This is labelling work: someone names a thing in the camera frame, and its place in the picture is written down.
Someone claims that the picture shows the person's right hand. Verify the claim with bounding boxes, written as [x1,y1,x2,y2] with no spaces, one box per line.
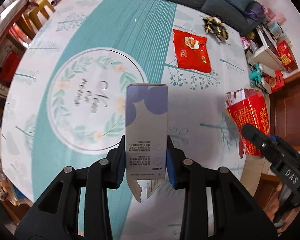
[264,182,300,234]

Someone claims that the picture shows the gold black crumpled wrapper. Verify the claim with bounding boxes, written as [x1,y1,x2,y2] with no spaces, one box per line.
[203,16,229,42]

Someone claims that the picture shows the white side table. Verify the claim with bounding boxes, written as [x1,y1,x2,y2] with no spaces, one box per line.
[246,27,284,70]

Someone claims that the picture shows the red white box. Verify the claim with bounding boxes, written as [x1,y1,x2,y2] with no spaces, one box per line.
[125,83,168,202]

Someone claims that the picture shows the small red box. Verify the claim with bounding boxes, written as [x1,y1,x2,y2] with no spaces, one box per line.
[264,70,285,93]

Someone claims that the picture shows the red paper bag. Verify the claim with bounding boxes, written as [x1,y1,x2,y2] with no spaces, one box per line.
[225,88,271,159]

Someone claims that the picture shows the teal toy scooter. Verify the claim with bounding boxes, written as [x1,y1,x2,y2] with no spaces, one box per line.
[249,63,276,94]

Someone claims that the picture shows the red gift box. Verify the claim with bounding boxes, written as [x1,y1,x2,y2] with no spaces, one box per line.
[277,40,298,73]

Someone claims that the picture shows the yellow plastic stool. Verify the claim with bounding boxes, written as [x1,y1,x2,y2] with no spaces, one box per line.
[23,0,55,32]

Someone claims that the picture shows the red snack packet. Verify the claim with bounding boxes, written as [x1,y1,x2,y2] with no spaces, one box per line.
[173,29,212,73]

